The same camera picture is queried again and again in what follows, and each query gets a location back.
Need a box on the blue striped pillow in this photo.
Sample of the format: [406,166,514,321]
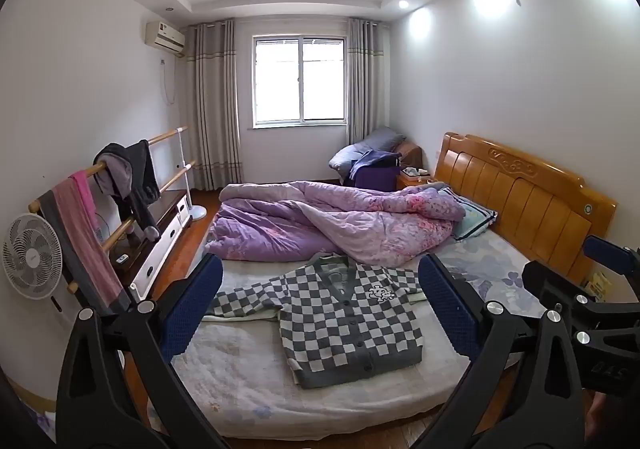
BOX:
[452,191,498,242]

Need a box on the brown armchair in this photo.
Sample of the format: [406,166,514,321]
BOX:
[345,139,425,190]

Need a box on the window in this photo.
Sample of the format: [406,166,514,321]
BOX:
[252,34,348,127]

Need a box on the white standing fan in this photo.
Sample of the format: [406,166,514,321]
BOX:
[2,213,76,330]

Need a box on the cream knit garment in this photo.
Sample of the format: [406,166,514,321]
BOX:
[202,310,282,326]

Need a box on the grey garment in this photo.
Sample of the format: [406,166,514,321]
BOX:
[95,151,133,194]

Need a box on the grey striped curtain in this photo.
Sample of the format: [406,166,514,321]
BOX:
[346,18,392,146]
[186,19,244,190]

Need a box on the purple floral quilt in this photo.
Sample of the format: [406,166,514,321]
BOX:
[205,180,467,266]

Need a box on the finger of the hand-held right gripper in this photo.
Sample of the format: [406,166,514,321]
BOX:
[522,260,640,330]
[582,235,640,280]

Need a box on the black jacket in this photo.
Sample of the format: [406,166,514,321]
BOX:
[92,140,162,242]

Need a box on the grey white checkered cardigan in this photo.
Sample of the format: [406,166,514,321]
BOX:
[202,251,427,390]

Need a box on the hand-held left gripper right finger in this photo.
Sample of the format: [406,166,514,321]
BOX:
[417,253,588,449]

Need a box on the air conditioner cord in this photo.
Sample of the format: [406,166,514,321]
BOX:
[160,59,177,104]

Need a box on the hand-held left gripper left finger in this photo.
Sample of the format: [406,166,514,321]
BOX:
[55,253,224,449]

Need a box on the blue grey pillow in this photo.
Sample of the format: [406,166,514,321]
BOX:
[329,126,407,170]

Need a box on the dark purple blanket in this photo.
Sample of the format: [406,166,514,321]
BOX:
[348,150,403,190]

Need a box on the wooden nightstand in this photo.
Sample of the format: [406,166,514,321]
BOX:
[396,168,436,190]

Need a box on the grey striped cloth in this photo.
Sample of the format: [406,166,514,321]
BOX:
[37,189,133,317]

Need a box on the pink towel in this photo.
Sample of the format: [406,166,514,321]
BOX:
[54,170,126,295]

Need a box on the yellow packet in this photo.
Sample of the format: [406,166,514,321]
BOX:
[585,274,612,302]

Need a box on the wooden bed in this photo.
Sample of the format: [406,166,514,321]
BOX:
[145,131,618,442]

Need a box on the wall air conditioner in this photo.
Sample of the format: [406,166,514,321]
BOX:
[145,21,187,58]

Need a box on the dark wood cabinet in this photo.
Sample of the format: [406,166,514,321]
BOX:
[112,189,193,302]

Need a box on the wooden bar clothes rack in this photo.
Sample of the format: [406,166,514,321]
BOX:
[27,125,206,295]

